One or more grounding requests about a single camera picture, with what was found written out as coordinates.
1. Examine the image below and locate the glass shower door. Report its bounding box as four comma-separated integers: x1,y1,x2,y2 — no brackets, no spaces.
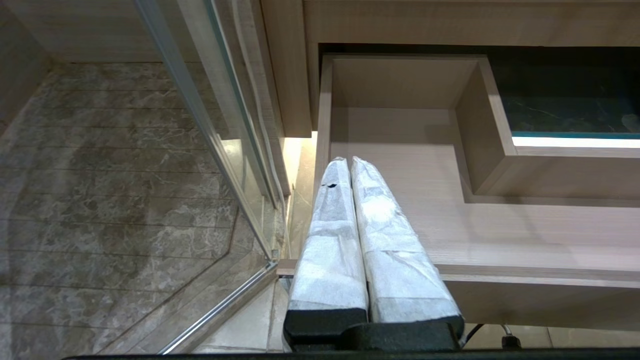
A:
0,0,296,357

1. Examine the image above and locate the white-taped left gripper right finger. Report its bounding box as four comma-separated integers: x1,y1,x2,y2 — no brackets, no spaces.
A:
351,156,466,336

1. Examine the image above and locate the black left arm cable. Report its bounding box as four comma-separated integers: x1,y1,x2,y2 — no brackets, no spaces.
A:
459,323,524,349

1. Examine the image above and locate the light wooden pull-out drawer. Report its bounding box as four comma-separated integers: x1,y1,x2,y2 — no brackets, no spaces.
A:
276,52,640,332

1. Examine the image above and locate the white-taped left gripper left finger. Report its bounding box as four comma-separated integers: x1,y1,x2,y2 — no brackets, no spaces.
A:
283,156,370,351

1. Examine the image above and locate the light wooden vanity cabinet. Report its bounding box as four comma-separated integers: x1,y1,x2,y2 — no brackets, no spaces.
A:
252,0,640,140

